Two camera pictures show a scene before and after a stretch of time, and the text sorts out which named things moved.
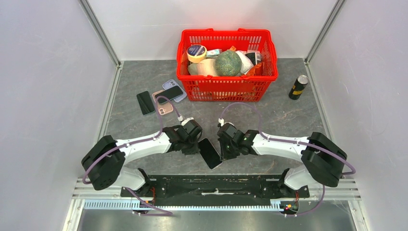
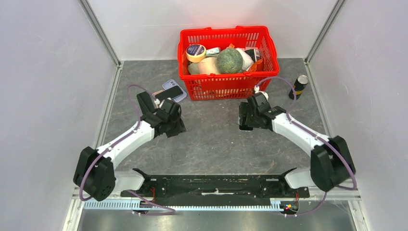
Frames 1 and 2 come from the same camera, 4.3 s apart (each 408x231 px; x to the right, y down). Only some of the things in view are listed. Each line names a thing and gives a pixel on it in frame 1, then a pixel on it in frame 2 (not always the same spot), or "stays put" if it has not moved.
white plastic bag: [247, 62] stays put
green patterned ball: [228, 63] stays put
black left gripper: [194, 150] to [180, 127]
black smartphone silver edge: [211, 156] to [245, 128]
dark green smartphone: [170, 94] stays put
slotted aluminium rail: [110, 204] stays put
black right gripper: [224, 155] to [245, 108]
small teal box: [214, 52] stays put
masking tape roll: [196, 53] stays put
